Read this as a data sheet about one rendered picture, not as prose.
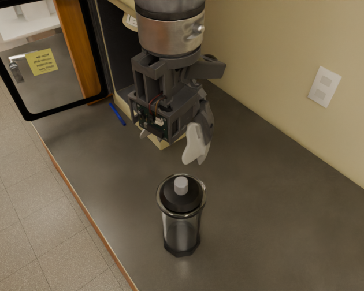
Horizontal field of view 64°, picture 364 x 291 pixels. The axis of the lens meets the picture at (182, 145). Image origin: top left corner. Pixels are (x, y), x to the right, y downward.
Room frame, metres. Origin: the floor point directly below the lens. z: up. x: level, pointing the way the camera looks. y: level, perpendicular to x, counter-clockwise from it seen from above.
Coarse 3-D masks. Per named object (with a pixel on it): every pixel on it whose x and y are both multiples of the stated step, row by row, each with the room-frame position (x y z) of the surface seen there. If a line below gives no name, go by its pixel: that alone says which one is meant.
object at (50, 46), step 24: (48, 0) 0.84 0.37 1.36; (72, 0) 0.87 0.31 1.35; (0, 24) 0.77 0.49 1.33; (24, 24) 0.80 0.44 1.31; (48, 24) 0.83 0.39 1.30; (72, 24) 0.86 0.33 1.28; (0, 48) 0.76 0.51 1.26; (24, 48) 0.78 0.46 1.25; (48, 48) 0.81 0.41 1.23; (72, 48) 0.85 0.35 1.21; (24, 72) 0.77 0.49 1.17; (48, 72) 0.80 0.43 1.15; (72, 72) 0.84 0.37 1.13; (96, 72) 0.87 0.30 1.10; (24, 96) 0.76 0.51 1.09; (48, 96) 0.79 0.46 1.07; (72, 96) 0.82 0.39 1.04
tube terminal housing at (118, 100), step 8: (112, 0) 0.79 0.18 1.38; (96, 8) 0.89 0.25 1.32; (120, 8) 0.76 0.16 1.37; (128, 8) 0.73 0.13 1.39; (104, 40) 0.88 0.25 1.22; (112, 80) 0.88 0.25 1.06; (120, 104) 0.86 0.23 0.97; (128, 112) 0.81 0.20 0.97; (152, 136) 0.69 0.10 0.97; (184, 136) 0.72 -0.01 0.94; (160, 144) 0.66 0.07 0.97; (168, 144) 0.68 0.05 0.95
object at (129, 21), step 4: (124, 12) 0.83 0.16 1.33; (124, 16) 0.80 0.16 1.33; (128, 16) 0.78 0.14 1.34; (124, 20) 0.79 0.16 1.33; (128, 20) 0.78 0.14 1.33; (132, 20) 0.77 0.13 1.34; (124, 24) 0.79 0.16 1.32; (128, 24) 0.77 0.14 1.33; (132, 24) 0.76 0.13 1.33; (136, 24) 0.75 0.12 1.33; (132, 28) 0.76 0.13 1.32; (136, 28) 0.75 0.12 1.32
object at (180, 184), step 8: (176, 176) 0.37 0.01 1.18; (184, 176) 0.37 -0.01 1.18; (168, 184) 0.35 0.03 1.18; (176, 184) 0.33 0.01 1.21; (184, 184) 0.33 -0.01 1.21; (192, 184) 0.35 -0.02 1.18; (160, 192) 0.34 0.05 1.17; (168, 192) 0.33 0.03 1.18; (176, 192) 0.33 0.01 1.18; (184, 192) 0.33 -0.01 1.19; (192, 192) 0.33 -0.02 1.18; (200, 192) 0.34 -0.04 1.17; (168, 200) 0.31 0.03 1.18; (176, 200) 0.31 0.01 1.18; (184, 200) 0.31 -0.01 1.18; (192, 200) 0.31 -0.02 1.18; (200, 200) 0.32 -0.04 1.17; (168, 208) 0.30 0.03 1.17; (176, 208) 0.30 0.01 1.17; (184, 208) 0.30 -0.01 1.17; (192, 208) 0.30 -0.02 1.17
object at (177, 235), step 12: (156, 192) 0.34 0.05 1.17; (204, 192) 0.34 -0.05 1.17; (204, 204) 0.31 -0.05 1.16; (168, 216) 0.29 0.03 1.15; (180, 216) 0.29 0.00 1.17; (168, 228) 0.30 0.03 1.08; (180, 228) 0.29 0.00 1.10; (192, 228) 0.30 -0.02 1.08; (168, 240) 0.31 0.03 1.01; (180, 240) 0.29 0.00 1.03; (192, 240) 0.30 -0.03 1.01
